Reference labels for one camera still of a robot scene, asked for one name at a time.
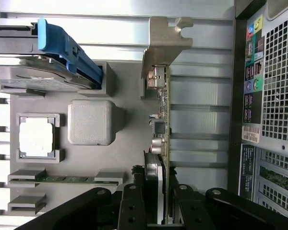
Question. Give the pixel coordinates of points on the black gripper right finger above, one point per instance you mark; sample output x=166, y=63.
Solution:
x=192, y=210

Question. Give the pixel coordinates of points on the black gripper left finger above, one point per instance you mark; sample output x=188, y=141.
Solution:
x=130, y=210

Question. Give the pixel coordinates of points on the green RAM stick bare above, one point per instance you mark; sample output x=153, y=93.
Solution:
x=62, y=179

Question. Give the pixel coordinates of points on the silver CPU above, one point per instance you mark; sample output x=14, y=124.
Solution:
x=37, y=137

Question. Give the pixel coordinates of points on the grey plastic parts rack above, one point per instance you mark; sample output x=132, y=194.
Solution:
x=38, y=105

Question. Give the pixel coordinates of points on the black and silver PC case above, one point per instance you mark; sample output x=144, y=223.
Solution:
x=278, y=72

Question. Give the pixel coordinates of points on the silver hard disk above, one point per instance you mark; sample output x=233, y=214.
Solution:
x=26, y=76

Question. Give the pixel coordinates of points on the blue disk caddy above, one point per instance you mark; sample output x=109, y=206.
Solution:
x=57, y=40

